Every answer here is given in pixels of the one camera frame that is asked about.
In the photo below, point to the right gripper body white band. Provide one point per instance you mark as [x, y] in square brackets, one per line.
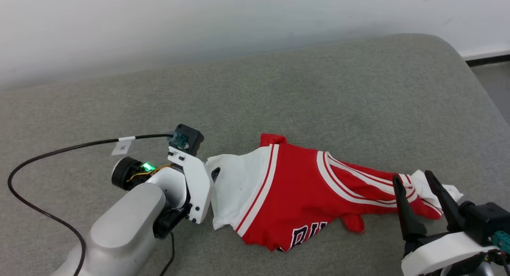
[442, 254]

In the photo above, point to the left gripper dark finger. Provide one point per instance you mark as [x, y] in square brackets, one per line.
[215, 173]

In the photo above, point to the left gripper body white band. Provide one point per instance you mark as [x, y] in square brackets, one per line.
[197, 188]

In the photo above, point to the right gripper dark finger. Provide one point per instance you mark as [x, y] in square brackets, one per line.
[448, 208]
[407, 216]

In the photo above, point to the red and white basketball jersey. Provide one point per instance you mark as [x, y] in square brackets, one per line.
[295, 188]

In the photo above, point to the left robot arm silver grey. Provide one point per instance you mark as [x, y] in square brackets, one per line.
[119, 228]

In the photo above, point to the black floor edge strip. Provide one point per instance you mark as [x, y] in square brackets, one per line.
[490, 60]

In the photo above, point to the white baseboard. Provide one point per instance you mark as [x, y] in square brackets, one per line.
[484, 53]

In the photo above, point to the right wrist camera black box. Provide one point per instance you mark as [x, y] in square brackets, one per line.
[486, 220]

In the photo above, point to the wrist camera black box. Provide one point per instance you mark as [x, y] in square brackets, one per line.
[486, 220]
[191, 138]

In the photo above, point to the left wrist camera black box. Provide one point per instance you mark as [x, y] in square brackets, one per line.
[191, 138]

